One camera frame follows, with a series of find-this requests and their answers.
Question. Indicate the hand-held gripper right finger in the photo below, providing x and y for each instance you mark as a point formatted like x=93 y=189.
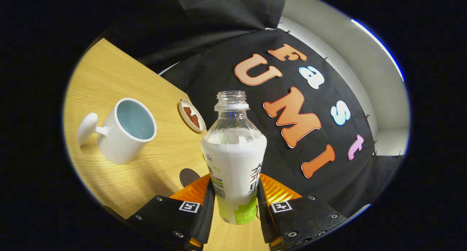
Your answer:
x=263 y=221

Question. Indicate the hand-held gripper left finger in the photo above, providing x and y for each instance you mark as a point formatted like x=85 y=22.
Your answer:
x=207 y=218

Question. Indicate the dark brown round coaster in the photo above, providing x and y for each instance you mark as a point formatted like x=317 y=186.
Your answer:
x=188 y=178

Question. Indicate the white green juice bottle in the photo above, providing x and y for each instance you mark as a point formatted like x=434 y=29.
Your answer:
x=233 y=163

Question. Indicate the white cup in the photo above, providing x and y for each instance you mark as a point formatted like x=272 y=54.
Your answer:
x=120 y=149

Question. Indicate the brown snack pieces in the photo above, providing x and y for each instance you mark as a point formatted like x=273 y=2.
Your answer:
x=192 y=118

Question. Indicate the small beige dish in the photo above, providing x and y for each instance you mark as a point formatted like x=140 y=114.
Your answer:
x=186 y=107

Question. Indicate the wooden table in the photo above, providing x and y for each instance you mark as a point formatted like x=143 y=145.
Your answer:
x=146 y=83

